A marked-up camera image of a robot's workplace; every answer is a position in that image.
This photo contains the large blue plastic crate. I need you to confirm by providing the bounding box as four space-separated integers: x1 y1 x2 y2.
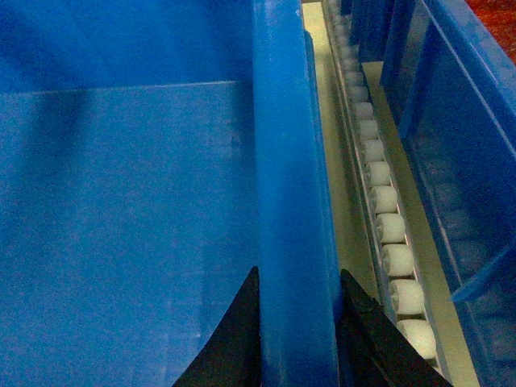
1 1 340 386

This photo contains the blue neighbouring crate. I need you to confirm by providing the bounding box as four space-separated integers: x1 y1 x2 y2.
343 1 515 386

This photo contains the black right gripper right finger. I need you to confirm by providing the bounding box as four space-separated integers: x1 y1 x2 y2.
335 269 450 386

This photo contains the white roller track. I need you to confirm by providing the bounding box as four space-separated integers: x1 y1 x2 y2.
322 1 479 386

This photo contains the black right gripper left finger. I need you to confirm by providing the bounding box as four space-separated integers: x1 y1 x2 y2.
174 266 261 386

